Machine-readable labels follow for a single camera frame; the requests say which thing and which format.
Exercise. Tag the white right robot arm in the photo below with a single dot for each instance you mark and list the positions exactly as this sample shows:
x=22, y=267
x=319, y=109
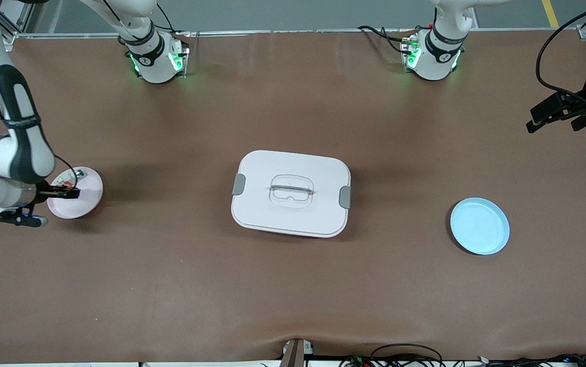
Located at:
x=18, y=148

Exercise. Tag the small red white object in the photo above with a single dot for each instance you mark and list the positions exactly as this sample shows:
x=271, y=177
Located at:
x=78, y=174

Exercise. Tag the metal table edge rail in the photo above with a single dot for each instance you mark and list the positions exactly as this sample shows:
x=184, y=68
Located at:
x=252, y=32

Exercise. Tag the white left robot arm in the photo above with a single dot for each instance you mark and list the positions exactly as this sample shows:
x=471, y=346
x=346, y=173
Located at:
x=441, y=51

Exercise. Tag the brown table edge bracket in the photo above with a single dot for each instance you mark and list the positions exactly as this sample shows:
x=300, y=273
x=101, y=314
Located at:
x=293, y=354

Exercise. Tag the pink round plate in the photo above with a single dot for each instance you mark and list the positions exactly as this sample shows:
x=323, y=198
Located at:
x=89, y=201

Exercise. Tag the pink box with white lid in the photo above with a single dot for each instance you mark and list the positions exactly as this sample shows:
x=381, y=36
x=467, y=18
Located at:
x=293, y=214

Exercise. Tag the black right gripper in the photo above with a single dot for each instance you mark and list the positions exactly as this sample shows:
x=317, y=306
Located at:
x=48, y=192

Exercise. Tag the light blue round plate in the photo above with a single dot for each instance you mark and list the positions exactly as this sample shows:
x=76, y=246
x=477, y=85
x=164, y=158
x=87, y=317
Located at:
x=479, y=227

